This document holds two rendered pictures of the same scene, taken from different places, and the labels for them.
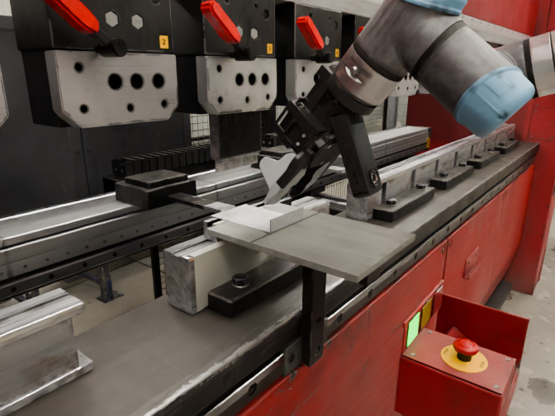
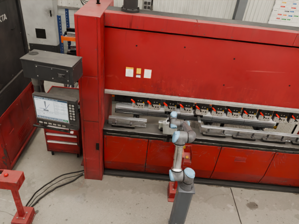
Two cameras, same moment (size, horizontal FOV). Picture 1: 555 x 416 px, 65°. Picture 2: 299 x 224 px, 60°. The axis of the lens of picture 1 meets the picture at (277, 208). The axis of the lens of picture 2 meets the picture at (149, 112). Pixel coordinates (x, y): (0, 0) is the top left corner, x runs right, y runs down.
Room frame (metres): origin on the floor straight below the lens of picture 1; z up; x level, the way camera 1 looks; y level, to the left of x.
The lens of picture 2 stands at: (-1.27, -1.86, 2.97)
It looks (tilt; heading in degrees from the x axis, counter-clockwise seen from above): 34 degrees down; 50
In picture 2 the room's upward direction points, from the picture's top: 7 degrees clockwise
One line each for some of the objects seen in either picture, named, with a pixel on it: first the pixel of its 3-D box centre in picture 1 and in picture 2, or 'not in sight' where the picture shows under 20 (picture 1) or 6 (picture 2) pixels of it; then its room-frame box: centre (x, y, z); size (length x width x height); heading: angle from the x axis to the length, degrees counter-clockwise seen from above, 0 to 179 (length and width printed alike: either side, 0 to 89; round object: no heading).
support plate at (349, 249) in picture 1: (309, 234); (169, 128); (0.62, -0.05, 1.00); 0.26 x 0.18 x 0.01; 51
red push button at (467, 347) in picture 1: (464, 352); not in sight; (0.61, -0.31, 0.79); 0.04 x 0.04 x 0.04
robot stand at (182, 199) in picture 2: not in sight; (180, 207); (0.32, -0.73, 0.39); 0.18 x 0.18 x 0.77; 53
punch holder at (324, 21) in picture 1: (301, 58); (186, 106); (0.85, -0.04, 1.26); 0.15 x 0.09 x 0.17; 141
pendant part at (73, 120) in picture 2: not in sight; (58, 110); (-0.61, 0.37, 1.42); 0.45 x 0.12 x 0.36; 134
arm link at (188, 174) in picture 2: not in sight; (188, 175); (0.32, -0.72, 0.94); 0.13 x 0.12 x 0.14; 147
